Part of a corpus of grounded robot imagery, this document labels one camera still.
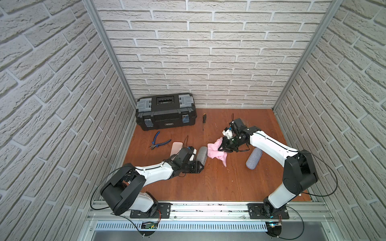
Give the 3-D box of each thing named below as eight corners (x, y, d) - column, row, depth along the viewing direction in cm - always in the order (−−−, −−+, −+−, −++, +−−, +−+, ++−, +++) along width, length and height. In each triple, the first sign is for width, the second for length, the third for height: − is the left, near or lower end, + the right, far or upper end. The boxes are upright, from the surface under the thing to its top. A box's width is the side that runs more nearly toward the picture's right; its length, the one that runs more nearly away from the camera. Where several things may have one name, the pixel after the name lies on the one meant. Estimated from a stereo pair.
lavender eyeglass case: (244, 165, 91) (245, 163, 88) (253, 148, 99) (255, 145, 96) (253, 171, 89) (255, 169, 86) (262, 152, 97) (264, 150, 94)
